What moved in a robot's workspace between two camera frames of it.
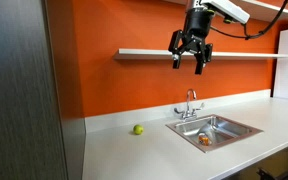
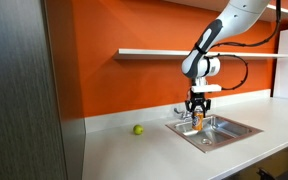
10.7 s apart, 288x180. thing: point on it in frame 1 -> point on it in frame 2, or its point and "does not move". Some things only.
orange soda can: x=203 y=140 -> x=198 y=118
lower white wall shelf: x=159 y=52 does not move
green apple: x=138 y=129 does not move
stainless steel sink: x=222 y=131 does not move
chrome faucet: x=188 y=114 does not move
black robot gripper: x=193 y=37 -> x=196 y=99
